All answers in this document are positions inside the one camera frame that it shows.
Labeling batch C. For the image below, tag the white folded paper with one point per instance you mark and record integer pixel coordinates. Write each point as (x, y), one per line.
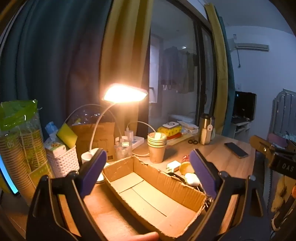
(158, 135)

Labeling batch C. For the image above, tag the person's left hand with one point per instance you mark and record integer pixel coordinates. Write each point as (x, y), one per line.
(138, 237)

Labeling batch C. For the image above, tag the steel thermos with tag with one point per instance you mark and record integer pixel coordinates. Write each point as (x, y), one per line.
(204, 125)

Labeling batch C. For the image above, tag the blue tissue pack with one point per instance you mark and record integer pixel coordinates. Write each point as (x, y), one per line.
(52, 129)

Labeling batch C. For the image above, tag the brown lamp carton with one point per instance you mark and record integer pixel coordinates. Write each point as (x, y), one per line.
(104, 136)

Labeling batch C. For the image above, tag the hanging grey clothes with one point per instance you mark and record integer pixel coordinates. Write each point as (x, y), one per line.
(175, 69)

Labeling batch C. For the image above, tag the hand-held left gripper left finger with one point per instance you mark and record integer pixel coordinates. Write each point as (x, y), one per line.
(92, 172)

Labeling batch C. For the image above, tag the black sliding door frame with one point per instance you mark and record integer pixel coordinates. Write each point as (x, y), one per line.
(198, 81)

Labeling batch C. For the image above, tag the white paper packets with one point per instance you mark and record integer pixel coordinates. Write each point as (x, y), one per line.
(188, 126)

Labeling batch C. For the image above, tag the white plastic basket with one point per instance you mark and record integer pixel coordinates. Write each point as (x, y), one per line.
(63, 163)

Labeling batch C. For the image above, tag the white power strip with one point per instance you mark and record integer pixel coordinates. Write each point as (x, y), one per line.
(137, 141)

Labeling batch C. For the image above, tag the white earbuds case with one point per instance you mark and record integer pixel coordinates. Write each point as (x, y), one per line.
(192, 179)

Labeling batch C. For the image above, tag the white television stand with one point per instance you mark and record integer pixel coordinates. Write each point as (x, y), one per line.
(240, 127)

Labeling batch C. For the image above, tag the white desk lamp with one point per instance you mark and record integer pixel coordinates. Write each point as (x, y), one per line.
(124, 93)

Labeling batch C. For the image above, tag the black television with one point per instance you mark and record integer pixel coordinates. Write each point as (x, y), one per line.
(245, 104)

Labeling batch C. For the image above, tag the stack of paper cups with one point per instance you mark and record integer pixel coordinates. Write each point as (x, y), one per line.
(157, 150)

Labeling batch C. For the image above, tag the red flat packet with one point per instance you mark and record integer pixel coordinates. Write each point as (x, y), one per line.
(175, 136)

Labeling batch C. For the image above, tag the white air conditioner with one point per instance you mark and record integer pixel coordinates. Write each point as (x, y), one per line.
(251, 46)

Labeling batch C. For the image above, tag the small white carton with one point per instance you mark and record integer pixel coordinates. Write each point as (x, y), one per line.
(55, 146)

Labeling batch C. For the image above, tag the grey ribbed panel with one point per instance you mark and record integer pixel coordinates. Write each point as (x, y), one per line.
(284, 111)

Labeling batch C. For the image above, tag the yellow curtain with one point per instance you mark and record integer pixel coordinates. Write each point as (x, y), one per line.
(124, 46)
(219, 69)

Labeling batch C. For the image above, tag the yellow sponge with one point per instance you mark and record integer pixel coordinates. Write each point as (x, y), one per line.
(67, 135)

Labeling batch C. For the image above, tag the black smartphone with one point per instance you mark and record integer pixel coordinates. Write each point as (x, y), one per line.
(235, 150)

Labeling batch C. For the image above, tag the yellow wet wipes pack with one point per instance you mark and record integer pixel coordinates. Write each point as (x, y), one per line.
(168, 131)

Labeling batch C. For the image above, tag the bagged pack of paper cups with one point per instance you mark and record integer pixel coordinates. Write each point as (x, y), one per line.
(20, 148)

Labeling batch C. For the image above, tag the cardboard box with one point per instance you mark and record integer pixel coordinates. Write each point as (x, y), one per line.
(138, 192)

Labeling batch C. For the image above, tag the red can with yellow lid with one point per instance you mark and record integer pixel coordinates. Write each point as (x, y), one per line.
(186, 168)

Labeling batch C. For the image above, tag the yellow garment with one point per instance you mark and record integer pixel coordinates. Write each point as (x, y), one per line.
(281, 194)

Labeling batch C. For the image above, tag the computer monitor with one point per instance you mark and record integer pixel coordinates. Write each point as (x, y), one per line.
(4, 180)

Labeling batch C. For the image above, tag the clear plastic container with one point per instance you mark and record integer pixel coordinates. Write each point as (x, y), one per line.
(122, 150)

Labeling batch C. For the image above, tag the black car key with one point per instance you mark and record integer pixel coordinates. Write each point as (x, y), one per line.
(175, 176)

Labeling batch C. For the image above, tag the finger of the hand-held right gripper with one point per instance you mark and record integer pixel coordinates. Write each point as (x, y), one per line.
(260, 142)

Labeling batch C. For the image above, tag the white slim usb charger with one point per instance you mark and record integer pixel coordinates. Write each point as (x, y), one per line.
(129, 135)

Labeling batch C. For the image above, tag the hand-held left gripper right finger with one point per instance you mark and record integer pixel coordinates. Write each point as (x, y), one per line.
(204, 175)

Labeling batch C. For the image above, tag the white square power adapter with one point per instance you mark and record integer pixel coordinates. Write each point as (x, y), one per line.
(174, 165)

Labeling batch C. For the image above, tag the dark blue curtain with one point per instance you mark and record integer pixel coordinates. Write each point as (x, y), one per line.
(50, 58)
(230, 81)

